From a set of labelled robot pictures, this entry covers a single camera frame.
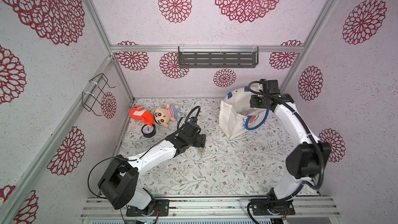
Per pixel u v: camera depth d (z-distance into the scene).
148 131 1.00
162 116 1.00
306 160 0.47
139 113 1.01
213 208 0.76
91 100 0.75
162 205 0.75
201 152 0.92
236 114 0.83
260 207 0.73
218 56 0.95
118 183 0.42
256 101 0.77
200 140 0.76
